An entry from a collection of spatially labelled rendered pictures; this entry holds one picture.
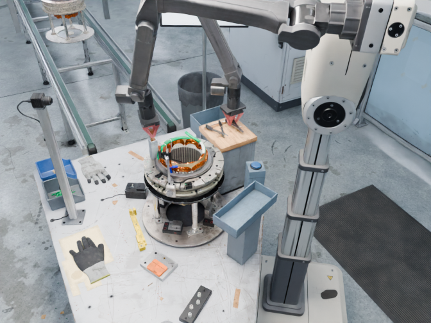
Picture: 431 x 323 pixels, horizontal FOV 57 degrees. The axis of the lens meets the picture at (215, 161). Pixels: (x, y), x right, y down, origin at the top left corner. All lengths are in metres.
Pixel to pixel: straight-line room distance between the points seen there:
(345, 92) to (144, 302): 1.00
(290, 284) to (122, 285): 0.81
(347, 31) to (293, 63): 2.84
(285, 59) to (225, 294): 2.60
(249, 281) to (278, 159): 1.93
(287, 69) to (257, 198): 2.39
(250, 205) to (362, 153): 2.26
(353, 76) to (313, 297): 1.34
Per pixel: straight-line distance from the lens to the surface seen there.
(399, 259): 2.90
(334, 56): 1.18
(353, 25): 0.99
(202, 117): 1.98
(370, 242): 2.92
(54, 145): 1.62
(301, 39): 1.00
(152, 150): 1.59
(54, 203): 1.93
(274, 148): 3.53
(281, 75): 3.83
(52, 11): 3.53
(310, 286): 2.28
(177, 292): 1.58
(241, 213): 1.49
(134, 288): 1.61
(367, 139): 3.87
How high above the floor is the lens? 2.11
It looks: 39 degrees down
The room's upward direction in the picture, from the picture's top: 1 degrees clockwise
